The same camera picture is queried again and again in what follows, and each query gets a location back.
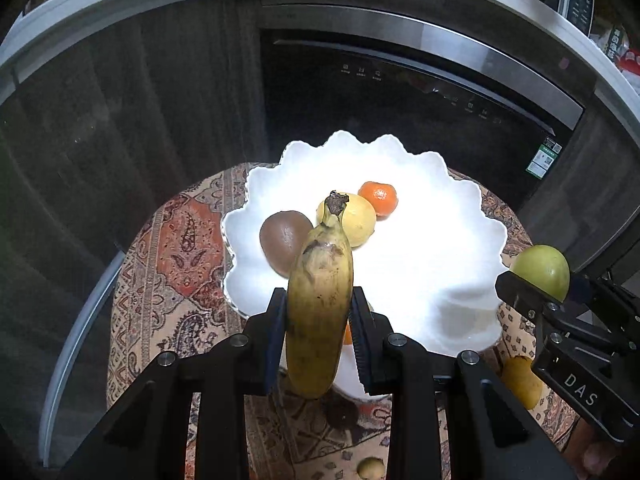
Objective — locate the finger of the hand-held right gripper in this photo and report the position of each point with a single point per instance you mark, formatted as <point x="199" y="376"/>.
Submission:
<point x="605" y="297"/>
<point x="522" y="292"/>

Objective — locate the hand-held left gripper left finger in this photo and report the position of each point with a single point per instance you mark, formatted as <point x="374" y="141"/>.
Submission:
<point x="276" y="340"/>

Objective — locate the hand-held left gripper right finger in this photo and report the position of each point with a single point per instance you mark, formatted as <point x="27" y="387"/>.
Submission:
<point x="359" y="340"/>

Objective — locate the orange tangerine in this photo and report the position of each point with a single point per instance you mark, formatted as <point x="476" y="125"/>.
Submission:
<point x="379" y="197"/>
<point x="347" y="334"/>

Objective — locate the green apple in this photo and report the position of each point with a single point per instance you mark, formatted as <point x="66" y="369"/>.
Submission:
<point x="542" y="270"/>

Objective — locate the spotted yellow banana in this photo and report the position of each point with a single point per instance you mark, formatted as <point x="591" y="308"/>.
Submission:
<point x="320" y="310"/>

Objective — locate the white scalloped bowl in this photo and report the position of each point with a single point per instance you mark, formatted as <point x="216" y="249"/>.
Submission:
<point x="425" y="270"/>

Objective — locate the brown kiwi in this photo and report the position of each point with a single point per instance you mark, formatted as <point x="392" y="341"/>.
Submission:
<point x="280" y="242"/>

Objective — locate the yellow lemon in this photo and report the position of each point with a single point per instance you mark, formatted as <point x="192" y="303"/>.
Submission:
<point x="360" y="220"/>

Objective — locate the person's right hand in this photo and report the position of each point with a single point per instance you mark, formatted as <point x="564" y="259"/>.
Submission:
<point x="595" y="460"/>

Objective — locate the yellow mango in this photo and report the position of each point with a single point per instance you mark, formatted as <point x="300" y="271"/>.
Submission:
<point x="520" y="382"/>

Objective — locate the dark purple plum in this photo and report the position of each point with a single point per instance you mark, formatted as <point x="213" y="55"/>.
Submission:
<point x="342" y="412"/>

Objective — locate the small brown longan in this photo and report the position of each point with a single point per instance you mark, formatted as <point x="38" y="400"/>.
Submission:
<point x="371" y="467"/>

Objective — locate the patterned paisley cloth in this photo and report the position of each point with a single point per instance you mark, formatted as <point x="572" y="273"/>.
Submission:
<point x="165" y="270"/>

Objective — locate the black built-in dishwasher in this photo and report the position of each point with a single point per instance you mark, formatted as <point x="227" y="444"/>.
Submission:
<point x="400" y="110"/>

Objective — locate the red plastic bag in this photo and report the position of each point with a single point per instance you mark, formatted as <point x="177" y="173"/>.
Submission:
<point x="632" y="62"/>

